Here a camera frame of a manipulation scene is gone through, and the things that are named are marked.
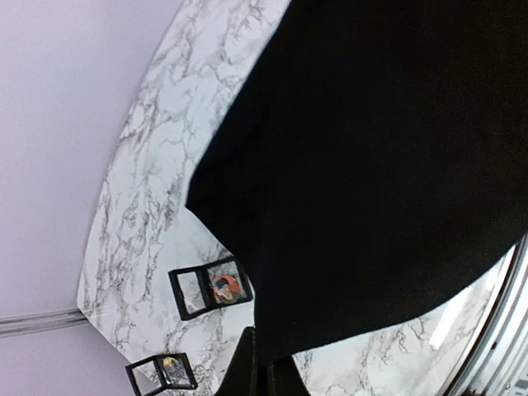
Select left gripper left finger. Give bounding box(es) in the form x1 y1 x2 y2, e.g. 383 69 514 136
214 327 258 396

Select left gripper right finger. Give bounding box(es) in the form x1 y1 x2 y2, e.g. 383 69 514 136
266 356 309 396

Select round orange white brooch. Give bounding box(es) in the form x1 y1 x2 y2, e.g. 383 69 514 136
213 276 242 304

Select black t-shirt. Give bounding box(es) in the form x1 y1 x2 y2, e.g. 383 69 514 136
186 1 527 362

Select yellow brooch in case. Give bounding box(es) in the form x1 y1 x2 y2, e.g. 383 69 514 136
163 356 179 372

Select black open brooch case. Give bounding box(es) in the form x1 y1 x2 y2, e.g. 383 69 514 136
168 256 253 321

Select aluminium front rail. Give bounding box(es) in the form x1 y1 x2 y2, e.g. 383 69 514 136
443 236 527 395

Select left aluminium frame post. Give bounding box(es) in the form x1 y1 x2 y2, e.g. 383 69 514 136
1 309 87 338

